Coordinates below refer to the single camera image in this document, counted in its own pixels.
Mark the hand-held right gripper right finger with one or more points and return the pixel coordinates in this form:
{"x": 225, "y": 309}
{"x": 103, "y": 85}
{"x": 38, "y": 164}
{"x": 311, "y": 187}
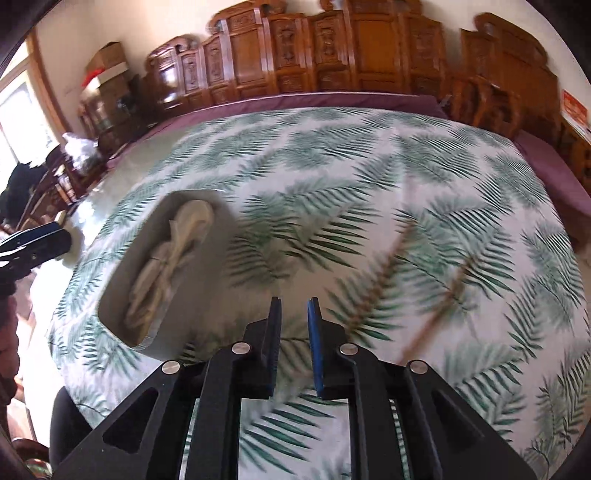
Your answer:
{"x": 316, "y": 350}

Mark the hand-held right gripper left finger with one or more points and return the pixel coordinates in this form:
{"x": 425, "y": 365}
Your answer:
{"x": 276, "y": 350}

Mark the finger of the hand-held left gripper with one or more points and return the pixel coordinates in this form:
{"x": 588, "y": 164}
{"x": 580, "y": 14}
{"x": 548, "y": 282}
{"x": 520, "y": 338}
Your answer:
{"x": 37, "y": 249}

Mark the grey utensil tray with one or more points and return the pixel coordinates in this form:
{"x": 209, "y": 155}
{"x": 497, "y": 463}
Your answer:
{"x": 203, "y": 286}

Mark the small cream spoon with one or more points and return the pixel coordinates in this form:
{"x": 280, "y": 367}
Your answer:
{"x": 147, "y": 281}

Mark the person's left forearm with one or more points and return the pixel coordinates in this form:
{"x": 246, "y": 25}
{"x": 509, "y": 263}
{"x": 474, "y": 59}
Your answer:
{"x": 7, "y": 346}

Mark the black cloth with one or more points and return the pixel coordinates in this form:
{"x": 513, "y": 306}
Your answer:
{"x": 23, "y": 189}

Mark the brown wooden chopstick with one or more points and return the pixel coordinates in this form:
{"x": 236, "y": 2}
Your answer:
{"x": 383, "y": 272}
{"x": 443, "y": 304}

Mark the white plastic bag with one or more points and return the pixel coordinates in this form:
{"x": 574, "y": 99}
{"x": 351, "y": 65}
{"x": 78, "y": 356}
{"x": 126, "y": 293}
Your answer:
{"x": 81, "y": 147}

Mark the dark wooden cabinet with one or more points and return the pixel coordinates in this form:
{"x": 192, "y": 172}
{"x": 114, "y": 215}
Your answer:
{"x": 111, "y": 115}

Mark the black chair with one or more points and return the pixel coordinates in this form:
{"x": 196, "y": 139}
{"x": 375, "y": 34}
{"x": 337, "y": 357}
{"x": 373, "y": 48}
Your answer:
{"x": 69, "y": 424}

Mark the leaf print tablecloth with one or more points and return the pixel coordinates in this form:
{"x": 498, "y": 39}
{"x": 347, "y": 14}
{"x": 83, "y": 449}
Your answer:
{"x": 323, "y": 161}

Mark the cardboard boxes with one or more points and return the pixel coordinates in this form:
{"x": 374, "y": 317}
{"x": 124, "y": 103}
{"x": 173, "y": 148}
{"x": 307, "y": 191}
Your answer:
{"x": 106, "y": 64}

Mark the wooden chair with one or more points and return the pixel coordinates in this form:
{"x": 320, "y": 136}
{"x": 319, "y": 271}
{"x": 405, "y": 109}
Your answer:
{"x": 485, "y": 106}

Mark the window with wooden frame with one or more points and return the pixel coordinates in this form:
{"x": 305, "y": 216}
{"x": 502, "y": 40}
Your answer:
{"x": 23, "y": 115}

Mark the red wall poster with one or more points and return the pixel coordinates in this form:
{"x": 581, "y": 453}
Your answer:
{"x": 575, "y": 108}

